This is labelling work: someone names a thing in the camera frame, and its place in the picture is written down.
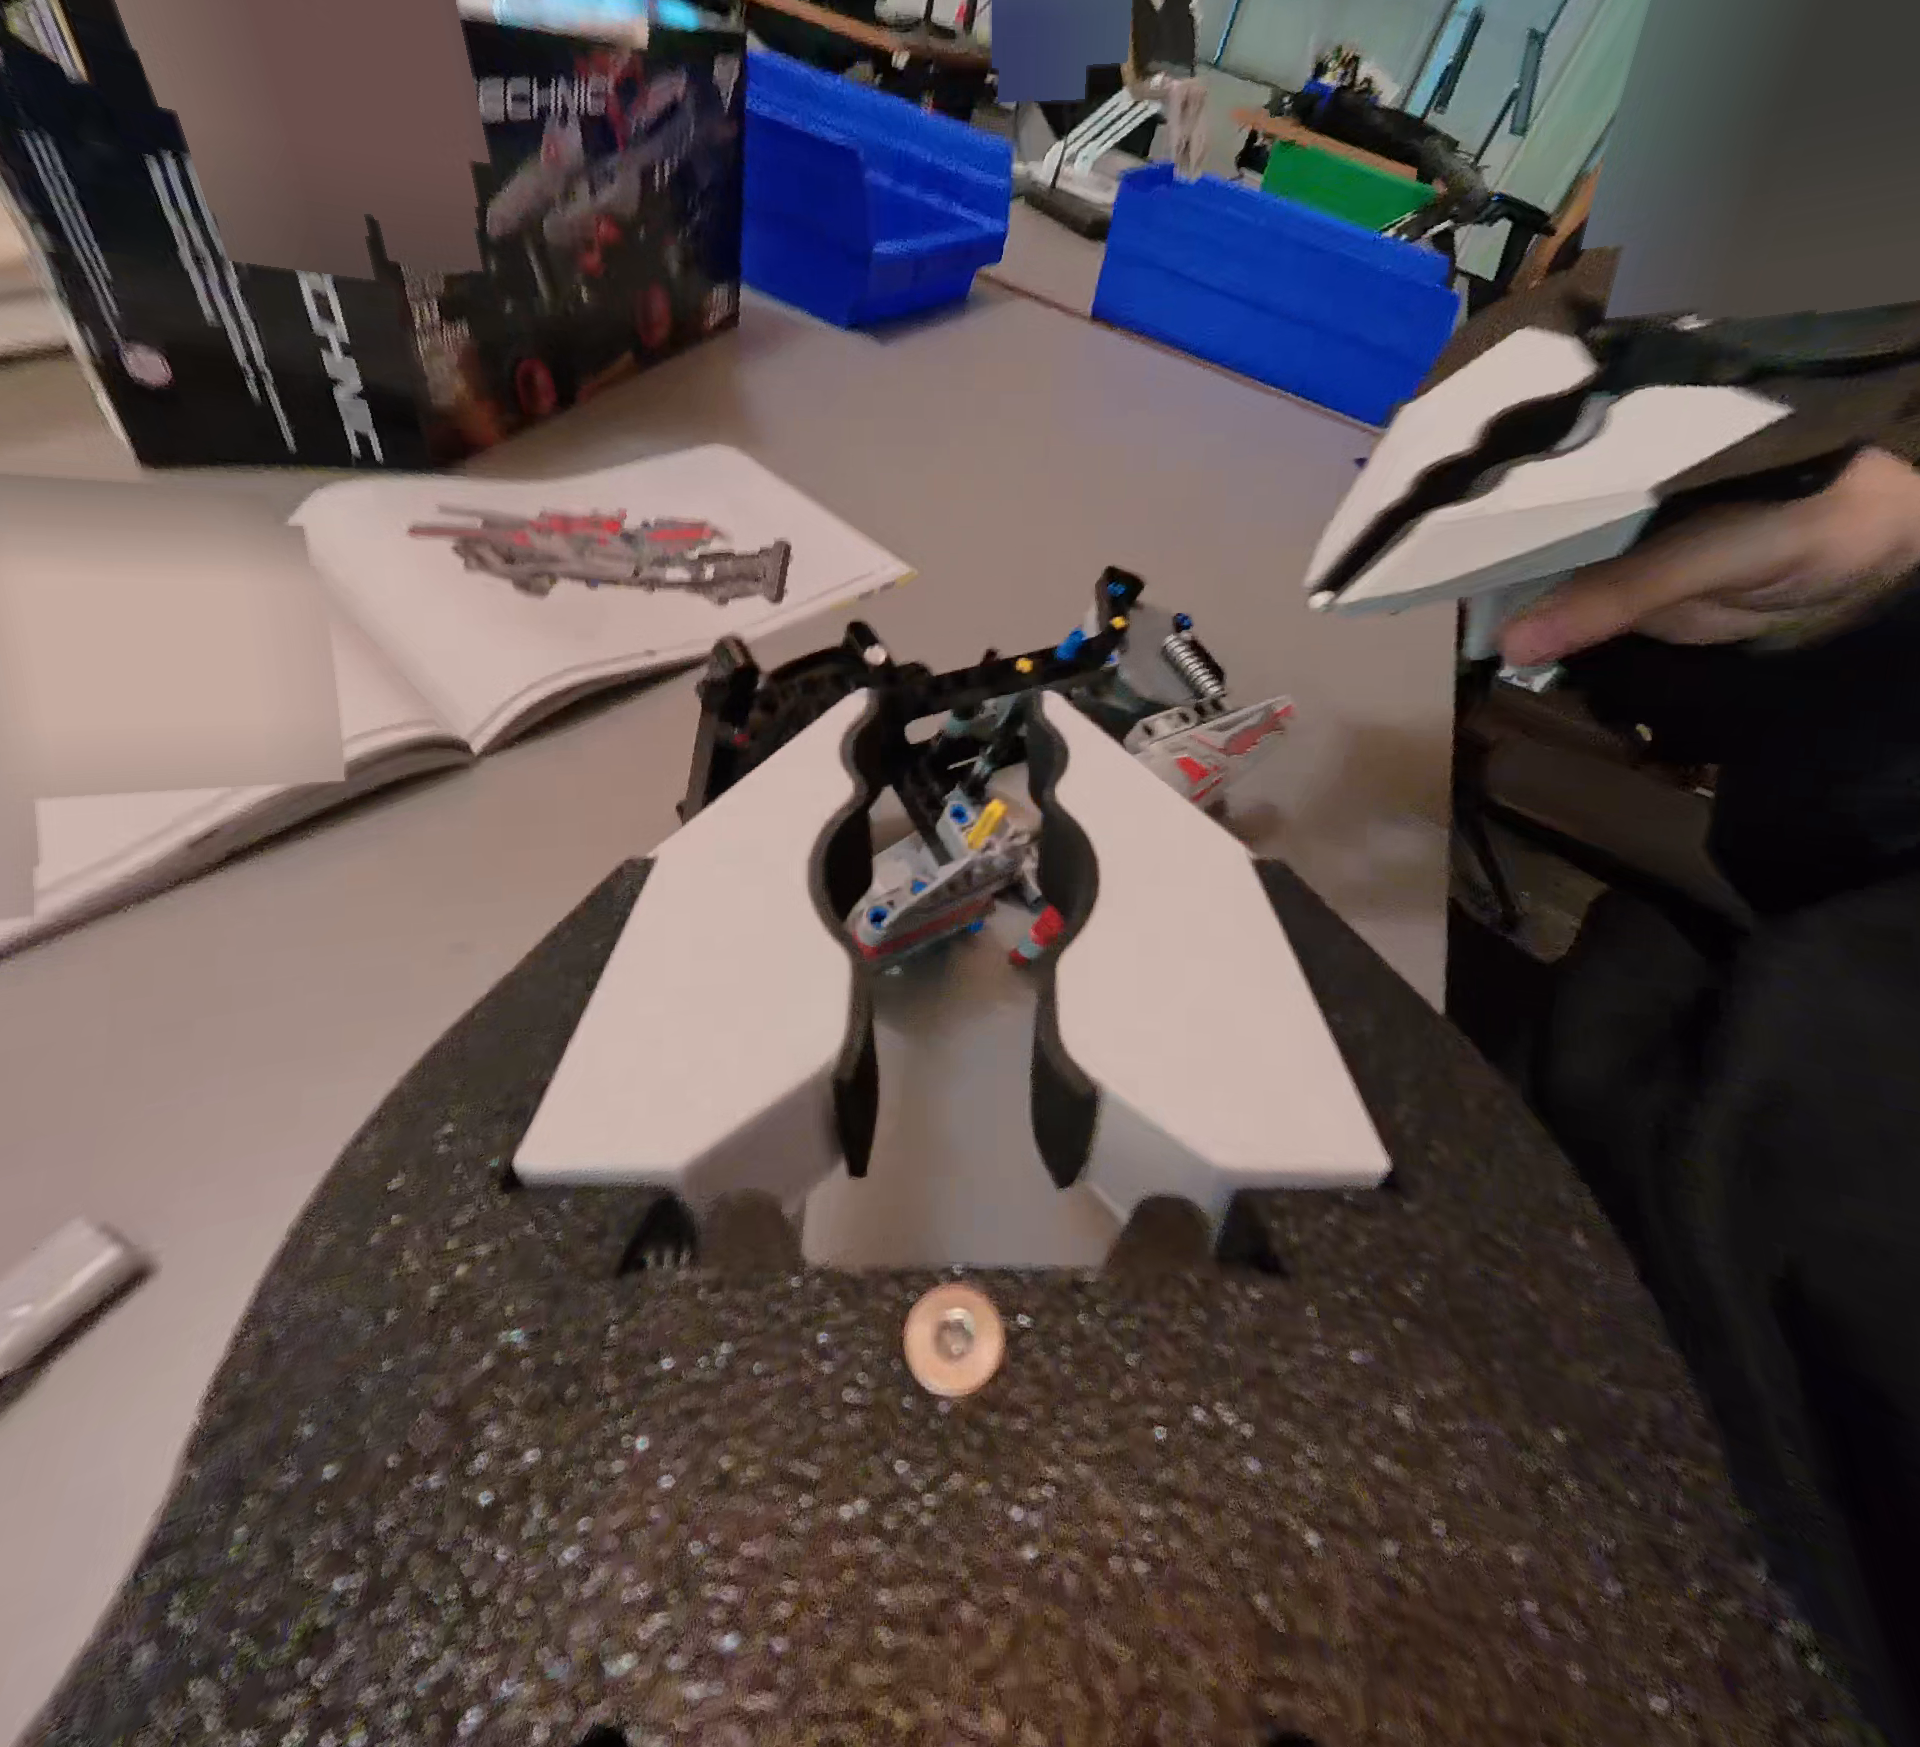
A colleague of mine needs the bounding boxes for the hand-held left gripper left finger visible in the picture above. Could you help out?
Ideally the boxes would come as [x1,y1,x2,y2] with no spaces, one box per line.
[515,690,886,1224]

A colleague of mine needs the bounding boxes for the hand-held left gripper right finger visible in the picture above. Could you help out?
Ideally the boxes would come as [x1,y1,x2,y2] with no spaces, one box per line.
[1028,692,1395,1224]

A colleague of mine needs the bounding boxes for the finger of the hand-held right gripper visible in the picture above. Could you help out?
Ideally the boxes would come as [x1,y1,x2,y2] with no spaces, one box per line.
[1300,327,1604,595]
[1309,383,1798,620]

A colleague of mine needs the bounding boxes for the toy brick vehicle model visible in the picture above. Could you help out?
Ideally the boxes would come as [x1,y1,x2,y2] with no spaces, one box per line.
[679,559,1297,973]

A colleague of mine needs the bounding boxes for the black jointed arm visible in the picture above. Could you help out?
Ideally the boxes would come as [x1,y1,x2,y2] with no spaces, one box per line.
[1273,72,1552,263]

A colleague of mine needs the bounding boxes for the grey desk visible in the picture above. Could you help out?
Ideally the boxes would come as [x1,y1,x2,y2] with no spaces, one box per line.
[0,260,1464,1702]

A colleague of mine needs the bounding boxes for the person's right hand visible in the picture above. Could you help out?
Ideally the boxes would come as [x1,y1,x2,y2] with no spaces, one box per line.
[1500,449,1920,672]

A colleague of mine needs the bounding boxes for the blue plastic bin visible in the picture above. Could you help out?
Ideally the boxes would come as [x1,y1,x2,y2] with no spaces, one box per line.
[1091,159,1464,427]

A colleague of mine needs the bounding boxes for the green plastic crate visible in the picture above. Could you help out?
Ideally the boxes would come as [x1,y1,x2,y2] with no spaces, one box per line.
[1262,138,1444,232]

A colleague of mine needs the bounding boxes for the open instruction booklet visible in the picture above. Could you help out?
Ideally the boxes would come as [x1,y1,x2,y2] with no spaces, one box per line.
[0,443,918,956]

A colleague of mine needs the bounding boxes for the white metal stand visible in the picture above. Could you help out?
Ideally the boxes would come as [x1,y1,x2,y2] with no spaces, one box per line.
[1034,72,1210,223]

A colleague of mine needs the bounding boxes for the blue bin with printed tag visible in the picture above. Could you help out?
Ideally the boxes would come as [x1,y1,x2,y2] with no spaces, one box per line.
[742,50,1015,330]

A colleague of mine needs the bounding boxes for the light grey curved panel piece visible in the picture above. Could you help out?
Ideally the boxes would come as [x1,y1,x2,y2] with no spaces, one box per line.
[0,1219,155,1380]

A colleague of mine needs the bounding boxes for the dark toy box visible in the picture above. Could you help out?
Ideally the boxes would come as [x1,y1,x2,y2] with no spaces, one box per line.
[0,0,747,473]

